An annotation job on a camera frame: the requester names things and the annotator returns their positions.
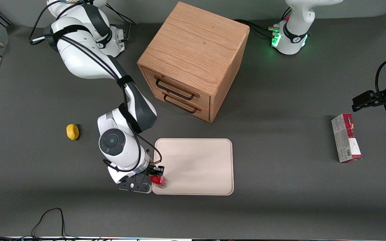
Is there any black arm base cable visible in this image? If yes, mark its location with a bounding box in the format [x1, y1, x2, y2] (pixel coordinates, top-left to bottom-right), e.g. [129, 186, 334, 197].
[234, 6, 293, 38]
[106, 5, 138, 43]

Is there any wooden drawer front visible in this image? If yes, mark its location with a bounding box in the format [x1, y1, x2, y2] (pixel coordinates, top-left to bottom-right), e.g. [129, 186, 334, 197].
[152, 90, 211, 122]
[140, 66, 211, 109]

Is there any black left arm base cable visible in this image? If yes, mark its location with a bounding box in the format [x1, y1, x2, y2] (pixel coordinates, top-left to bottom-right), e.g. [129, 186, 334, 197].
[234, 6, 293, 38]

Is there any wooden drawer cabinet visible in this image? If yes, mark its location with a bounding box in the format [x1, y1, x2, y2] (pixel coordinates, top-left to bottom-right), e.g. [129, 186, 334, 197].
[136, 1, 250, 124]

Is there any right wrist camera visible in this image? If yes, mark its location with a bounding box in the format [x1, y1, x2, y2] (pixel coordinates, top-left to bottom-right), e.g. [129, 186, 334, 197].
[117, 180, 153, 194]

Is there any beige rectangular tray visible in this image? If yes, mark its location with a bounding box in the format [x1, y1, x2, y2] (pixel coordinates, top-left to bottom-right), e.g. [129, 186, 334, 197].
[151, 138, 235, 196]

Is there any yellow lemon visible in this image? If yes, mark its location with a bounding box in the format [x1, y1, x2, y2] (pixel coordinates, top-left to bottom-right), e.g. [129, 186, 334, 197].
[66, 124, 80, 141]

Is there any black cable on table edge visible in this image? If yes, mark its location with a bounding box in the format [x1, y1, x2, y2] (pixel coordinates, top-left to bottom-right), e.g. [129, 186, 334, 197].
[0, 208, 113, 241]

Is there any red coke bottle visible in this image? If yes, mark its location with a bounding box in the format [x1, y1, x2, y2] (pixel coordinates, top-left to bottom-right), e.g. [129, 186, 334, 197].
[150, 174, 168, 188]

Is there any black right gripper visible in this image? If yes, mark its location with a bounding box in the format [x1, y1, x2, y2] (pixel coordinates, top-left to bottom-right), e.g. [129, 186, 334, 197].
[144, 165, 165, 180]

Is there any black right arm base cable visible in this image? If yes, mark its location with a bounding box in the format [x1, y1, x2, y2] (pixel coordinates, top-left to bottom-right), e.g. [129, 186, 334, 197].
[106, 5, 138, 43]

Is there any black metal drawer handle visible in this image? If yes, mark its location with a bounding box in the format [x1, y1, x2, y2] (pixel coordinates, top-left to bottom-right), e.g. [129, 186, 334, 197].
[155, 76, 200, 101]
[162, 92, 202, 114]

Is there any red and grey carton box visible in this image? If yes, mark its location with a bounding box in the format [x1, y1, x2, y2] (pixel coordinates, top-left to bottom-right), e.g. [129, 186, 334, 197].
[331, 113, 363, 164]

